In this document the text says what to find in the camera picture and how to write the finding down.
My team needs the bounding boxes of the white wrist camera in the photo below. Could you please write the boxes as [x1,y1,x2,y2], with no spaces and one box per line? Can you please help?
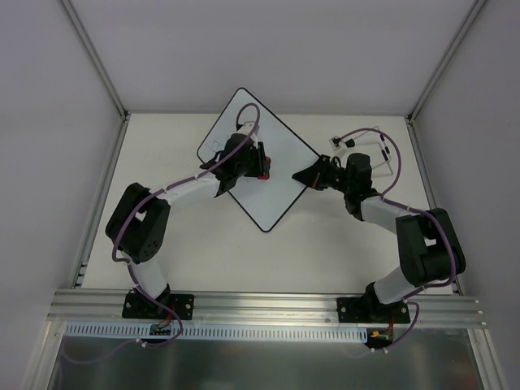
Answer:
[329,136,345,152]
[236,121,259,145]

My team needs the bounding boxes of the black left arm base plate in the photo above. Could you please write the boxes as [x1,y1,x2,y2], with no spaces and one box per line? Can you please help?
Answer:
[121,289,194,320]

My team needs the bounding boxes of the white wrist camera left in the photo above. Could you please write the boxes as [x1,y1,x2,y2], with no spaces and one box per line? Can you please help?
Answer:
[236,121,259,145]

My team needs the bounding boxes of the red whiteboard eraser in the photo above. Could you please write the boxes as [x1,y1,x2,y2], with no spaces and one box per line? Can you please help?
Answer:
[257,156,271,180]

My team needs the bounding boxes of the white wire whiteboard stand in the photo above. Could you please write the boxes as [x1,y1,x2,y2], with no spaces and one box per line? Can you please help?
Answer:
[353,131,395,178]

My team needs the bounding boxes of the aluminium side rail right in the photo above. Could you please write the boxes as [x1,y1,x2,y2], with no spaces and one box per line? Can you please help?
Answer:
[405,117,464,296]

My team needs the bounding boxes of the aluminium corner post right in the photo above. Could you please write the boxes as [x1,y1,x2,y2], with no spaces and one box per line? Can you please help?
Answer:
[407,0,488,123]

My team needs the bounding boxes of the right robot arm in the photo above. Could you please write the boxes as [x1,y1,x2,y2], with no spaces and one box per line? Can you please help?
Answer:
[292,153,466,323]

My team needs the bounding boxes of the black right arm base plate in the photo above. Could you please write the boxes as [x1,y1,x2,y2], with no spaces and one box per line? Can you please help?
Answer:
[336,297,410,324]

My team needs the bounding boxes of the aluminium corner post left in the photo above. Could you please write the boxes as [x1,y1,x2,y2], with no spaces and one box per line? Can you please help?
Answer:
[58,0,128,119]

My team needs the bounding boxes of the aluminium side rail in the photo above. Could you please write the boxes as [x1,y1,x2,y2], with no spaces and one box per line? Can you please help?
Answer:
[405,117,464,296]
[67,114,131,289]

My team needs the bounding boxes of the white whiteboard black frame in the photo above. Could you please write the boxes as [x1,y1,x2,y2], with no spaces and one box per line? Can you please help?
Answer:
[197,88,319,232]

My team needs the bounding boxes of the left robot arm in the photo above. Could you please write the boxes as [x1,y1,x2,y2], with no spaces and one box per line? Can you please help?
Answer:
[105,131,271,319]

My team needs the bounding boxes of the white slotted cable duct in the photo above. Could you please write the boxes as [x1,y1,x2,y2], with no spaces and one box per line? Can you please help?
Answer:
[63,322,368,344]

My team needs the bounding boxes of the aluminium corner post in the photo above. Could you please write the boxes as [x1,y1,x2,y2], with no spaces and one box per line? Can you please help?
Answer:
[407,0,488,123]
[58,0,128,119]

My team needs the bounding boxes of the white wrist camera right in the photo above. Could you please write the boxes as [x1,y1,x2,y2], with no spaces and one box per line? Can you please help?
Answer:
[329,136,345,152]

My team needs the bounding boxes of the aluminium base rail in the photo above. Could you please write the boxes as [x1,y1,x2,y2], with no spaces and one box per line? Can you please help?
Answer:
[47,288,488,329]

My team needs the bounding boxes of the aluminium side rail left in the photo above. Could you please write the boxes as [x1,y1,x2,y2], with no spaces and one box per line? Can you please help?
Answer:
[67,114,131,289]

